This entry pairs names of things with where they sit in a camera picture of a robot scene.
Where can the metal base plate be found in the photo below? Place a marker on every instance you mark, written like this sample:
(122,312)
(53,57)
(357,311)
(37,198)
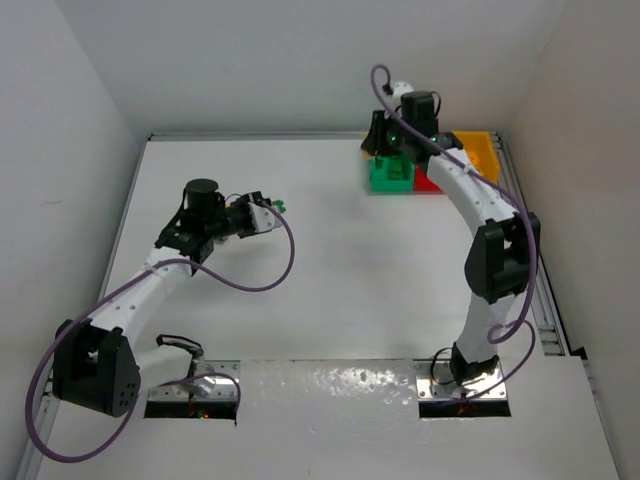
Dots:
(217,383)
(435,383)

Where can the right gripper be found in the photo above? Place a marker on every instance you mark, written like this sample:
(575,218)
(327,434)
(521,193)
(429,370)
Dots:
(376,138)

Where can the red plastic bin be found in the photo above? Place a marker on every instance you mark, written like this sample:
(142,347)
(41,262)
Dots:
(422,184)

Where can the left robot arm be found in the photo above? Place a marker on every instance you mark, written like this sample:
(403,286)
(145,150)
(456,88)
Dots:
(95,365)

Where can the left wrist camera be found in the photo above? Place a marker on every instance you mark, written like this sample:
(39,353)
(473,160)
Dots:
(263,219)

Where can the green plastic bin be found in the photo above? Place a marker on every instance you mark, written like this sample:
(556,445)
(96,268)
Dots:
(378,180)

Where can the yellow green bee lego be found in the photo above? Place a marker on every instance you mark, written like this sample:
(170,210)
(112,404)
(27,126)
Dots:
(279,205)

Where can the yellow plastic bin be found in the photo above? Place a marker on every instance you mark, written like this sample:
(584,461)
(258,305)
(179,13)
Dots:
(480,149)

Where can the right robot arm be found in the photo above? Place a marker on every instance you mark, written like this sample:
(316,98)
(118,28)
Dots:
(503,258)

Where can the aluminium frame rail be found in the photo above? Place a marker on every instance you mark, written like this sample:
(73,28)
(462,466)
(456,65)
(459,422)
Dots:
(543,306)

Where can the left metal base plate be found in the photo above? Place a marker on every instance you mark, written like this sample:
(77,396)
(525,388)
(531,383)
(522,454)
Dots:
(217,383)

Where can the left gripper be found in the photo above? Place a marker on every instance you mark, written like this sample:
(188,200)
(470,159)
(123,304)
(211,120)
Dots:
(244,218)

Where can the green square lego brick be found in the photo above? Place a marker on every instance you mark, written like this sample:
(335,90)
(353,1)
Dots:
(395,172)

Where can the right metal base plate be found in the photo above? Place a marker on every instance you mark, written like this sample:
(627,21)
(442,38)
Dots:
(435,383)

